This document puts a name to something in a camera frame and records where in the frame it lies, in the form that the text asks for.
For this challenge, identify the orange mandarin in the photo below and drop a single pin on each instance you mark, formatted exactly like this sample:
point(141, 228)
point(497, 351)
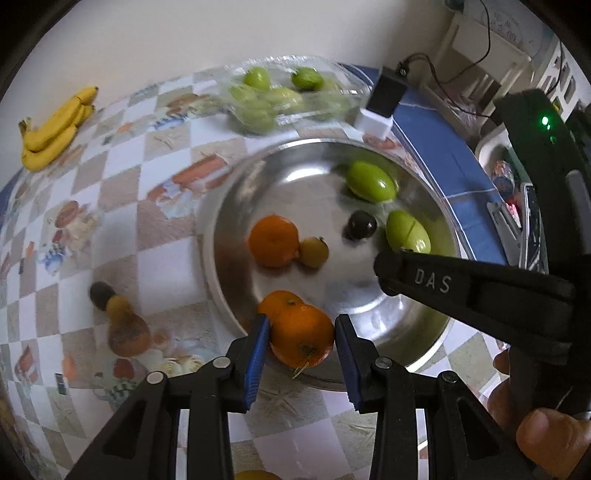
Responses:
point(274, 241)
point(302, 337)
point(279, 302)
point(255, 475)
point(129, 334)

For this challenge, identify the stainless steel bowl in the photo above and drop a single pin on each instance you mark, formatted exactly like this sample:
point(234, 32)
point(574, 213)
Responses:
point(323, 207)

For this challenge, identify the white charging dock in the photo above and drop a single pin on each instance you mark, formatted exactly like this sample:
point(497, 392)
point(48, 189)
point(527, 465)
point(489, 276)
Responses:
point(373, 123)

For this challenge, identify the white wooden chair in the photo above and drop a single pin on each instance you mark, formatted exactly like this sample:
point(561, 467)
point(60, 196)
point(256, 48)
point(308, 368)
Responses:
point(498, 60)

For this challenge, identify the person's right hand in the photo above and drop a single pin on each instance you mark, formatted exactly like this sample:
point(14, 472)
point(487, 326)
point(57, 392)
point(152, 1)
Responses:
point(549, 438)

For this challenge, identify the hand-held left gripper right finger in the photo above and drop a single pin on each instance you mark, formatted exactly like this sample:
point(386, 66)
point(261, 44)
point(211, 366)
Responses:
point(348, 360)

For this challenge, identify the small dark plum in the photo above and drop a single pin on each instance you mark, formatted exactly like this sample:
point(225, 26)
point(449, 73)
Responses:
point(101, 295)
point(360, 225)

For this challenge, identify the yellow banana bunch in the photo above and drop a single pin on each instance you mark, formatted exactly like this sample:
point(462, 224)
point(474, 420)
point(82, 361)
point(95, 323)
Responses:
point(51, 134)

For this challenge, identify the small yellow loquat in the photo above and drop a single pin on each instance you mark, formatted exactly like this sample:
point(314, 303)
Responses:
point(119, 308)
point(314, 251)

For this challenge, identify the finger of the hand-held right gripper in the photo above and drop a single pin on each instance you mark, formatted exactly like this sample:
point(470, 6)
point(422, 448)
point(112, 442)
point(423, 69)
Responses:
point(461, 286)

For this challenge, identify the printed checked tablecloth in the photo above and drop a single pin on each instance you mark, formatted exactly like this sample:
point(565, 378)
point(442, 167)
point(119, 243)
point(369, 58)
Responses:
point(115, 230)

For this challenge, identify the black power adapter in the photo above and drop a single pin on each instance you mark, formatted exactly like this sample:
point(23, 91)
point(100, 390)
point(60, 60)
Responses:
point(388, 92)

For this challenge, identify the clear plastic clamshell container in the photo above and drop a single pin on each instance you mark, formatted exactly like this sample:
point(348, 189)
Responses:
point(295, 92)

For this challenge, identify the oval green jujube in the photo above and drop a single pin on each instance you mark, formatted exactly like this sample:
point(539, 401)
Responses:
point(371, 181)
point(408, 230)

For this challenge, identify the pile of green jujubes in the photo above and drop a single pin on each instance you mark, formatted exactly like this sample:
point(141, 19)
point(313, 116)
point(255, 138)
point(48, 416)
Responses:
point(272, 99)

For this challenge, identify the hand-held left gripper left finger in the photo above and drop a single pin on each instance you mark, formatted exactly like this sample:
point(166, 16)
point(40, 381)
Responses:
point(256, 360)

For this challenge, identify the silver metal stand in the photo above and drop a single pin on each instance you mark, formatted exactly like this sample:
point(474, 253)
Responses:
point(512, 226)

